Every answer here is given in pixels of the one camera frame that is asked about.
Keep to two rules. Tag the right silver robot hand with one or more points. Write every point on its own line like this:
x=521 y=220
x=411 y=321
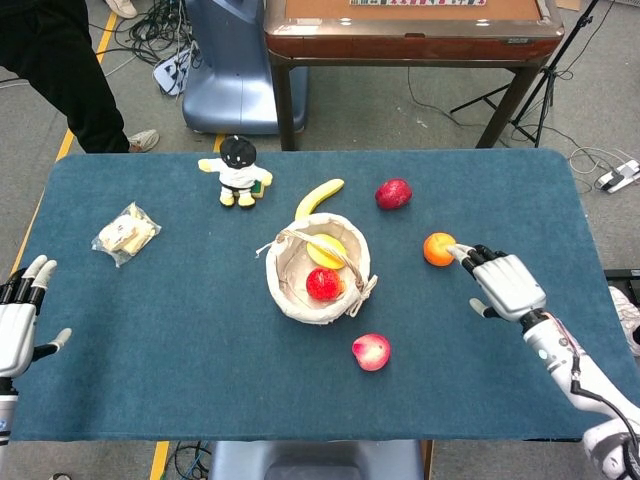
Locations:
x=510 y=287

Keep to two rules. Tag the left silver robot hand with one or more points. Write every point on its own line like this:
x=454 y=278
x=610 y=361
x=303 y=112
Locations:
x=15 y=330

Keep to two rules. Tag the orange fruit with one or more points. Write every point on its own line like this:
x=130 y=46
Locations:
x=436 y=252

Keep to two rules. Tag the wicker basket with cloth liner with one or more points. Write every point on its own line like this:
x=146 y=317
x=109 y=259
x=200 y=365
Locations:
x=295 y=300

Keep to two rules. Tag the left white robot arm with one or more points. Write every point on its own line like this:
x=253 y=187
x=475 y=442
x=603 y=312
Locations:
x=7 y=415

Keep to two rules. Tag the grey blue own robot base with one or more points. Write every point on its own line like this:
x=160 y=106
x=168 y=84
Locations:
x=315 y=462

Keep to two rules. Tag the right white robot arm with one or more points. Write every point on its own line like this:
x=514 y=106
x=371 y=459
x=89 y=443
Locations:
x=595 y=380

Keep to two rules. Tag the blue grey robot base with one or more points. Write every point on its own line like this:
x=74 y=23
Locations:
x=230 y=85

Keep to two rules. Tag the black flat box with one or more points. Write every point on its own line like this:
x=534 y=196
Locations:
x=622 y=276

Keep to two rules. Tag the white sneaker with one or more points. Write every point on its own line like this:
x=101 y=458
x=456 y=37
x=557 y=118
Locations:
x=120 y=6
x=145 y=140
x=627 y=320

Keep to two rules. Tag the clear bag of bread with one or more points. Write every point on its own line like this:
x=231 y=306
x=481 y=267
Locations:
x=125 y=235

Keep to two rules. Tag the dark red fruit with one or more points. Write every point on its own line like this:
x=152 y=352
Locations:
x=393 y=194

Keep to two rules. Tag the pink white peach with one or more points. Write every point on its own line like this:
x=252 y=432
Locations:
x=372 y=352

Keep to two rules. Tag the white power strip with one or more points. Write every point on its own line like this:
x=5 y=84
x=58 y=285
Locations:
x=620 y=176

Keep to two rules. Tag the blue table cloth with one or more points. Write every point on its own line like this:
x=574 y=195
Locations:
x=200 y=350

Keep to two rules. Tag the bright red apple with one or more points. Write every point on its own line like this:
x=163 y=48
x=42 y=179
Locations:
x=322 y=285

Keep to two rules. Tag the yellow banana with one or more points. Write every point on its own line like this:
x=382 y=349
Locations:
x=320 y=195

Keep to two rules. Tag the black tripod stand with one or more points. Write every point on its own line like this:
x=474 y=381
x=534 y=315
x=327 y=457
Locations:
x=547 y=75

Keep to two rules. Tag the person in black clothes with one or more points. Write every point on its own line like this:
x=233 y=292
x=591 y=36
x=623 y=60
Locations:
x=60 y=70

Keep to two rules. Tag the brown mahjong table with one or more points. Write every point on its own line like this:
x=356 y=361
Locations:
x=410 y=42

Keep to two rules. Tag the black-headed plush doll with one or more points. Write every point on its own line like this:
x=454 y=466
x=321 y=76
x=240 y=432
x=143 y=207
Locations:
x=239 y=175

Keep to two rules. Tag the pale blue power strip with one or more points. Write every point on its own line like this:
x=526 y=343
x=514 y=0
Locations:
x=172 y=70

